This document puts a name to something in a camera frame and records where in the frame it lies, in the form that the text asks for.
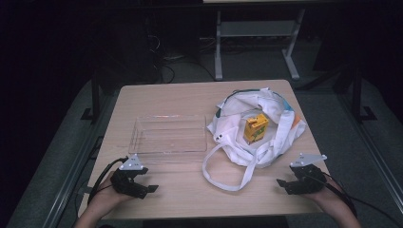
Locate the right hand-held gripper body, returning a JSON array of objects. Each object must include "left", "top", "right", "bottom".
[{"left": 286, "top": 153, "right": 328, "bottom": 196}]

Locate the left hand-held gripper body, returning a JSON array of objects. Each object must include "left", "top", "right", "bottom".
[{"left": 109, "top": 153, "right": 149, "bottom": 200}]

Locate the clear plastic tray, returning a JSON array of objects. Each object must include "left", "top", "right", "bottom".
[{"left": 127, "top": 114, "right": 209, "bottom": 157}]

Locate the yellow drink carton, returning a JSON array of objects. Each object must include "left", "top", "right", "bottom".
[{"left": 242, "top": 113, "right": 270, "bottom": 145}]

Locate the white tote bag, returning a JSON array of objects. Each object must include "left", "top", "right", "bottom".
[{"left": 201, "top": 87, "right": 308, "bottom": 193}]

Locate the person's right hand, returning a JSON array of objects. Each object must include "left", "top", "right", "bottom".
[{"left": 303, "top": 176, "right": 345, "bottom": 207}]

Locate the person's left hand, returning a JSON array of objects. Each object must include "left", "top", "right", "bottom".
[{"left": 93, "top": 171, "right": 135, "bottom": 210}]

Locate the black metal stand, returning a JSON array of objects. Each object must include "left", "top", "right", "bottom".
[
  {"left": 351, "top": 65, "right": 378, "bottom": 124},
  {"left": 80, "top": 70, "right": 103, "bottom": 124}
]

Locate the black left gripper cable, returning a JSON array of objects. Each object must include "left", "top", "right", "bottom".
[{"left": 86, "top": 157, "right": 129, "bottom": 205}]

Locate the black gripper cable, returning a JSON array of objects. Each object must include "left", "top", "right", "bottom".
[
  {"left": 312, "top": 172, "right": 403, "bottom": 228},
  {"left": 86, "top": 157, "right": 129, "bottom": 205}
]

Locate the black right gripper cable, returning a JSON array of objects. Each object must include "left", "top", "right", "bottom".
[{"left": 312, "top": 172, "right": 403, "bottom": 228}]

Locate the tangle of floor cables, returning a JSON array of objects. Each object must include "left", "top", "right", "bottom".
[{"left": 147, "top": 33, "right": 217, "bottom": 84}]

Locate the white metal table frame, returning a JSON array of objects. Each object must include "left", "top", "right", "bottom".
[{"left": 213, "top": 9, "right": 307, "bottom": 82}]

